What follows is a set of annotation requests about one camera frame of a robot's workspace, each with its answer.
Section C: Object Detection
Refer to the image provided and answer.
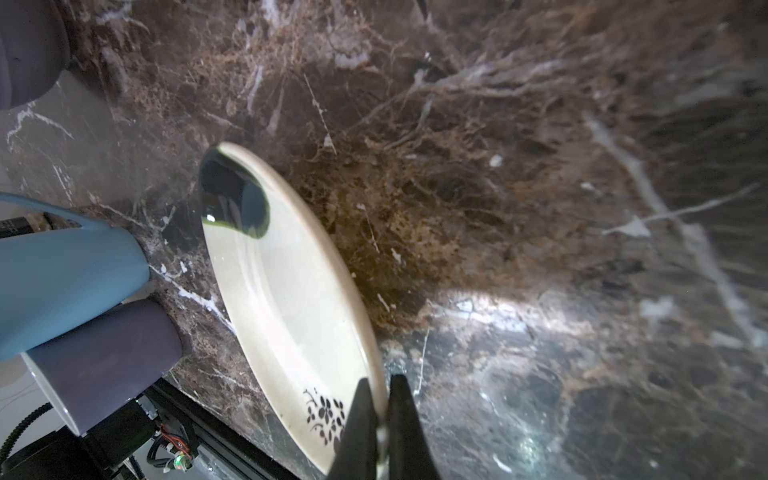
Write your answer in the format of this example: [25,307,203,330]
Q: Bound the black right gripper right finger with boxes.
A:
[387,374,441,480]

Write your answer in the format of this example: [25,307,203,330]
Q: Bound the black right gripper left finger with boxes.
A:
[326,378,378,480]

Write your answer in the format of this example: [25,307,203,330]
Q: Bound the cream floral plate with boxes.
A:
[199,142,388,472]

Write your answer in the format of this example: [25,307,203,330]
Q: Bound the grey purple mug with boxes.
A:
[21,299,182,437]

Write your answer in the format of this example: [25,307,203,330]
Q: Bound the light blue mug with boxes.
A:
[1,192,150,361]

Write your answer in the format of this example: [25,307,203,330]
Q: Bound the lilac purple bowl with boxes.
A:
[1,0,70,110]

